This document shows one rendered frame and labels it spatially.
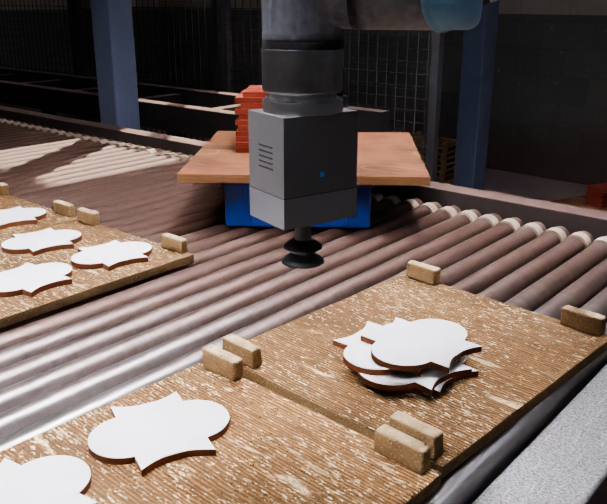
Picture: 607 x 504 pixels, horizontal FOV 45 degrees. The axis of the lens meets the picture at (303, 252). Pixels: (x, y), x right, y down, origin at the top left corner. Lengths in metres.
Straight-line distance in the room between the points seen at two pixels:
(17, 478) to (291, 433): 0.27
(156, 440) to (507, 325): 0.53
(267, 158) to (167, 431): 0.31
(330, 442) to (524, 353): 0.33
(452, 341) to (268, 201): 0.34
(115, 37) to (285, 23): 2.00
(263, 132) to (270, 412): 0.32
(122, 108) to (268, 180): 2.00
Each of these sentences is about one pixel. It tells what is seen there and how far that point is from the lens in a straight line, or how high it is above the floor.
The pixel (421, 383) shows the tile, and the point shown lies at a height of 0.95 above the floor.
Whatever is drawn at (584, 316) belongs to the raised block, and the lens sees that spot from 1.08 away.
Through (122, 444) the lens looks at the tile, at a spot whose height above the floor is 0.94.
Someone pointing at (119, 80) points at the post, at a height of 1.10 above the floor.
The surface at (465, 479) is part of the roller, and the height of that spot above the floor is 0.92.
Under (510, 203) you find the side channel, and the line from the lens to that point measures 1.67.
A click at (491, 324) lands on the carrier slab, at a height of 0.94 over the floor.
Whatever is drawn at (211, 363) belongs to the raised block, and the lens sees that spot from 0.91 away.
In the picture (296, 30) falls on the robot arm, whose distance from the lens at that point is 0.66.
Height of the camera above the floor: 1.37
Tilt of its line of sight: 19 degrees down
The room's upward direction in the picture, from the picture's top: straight up
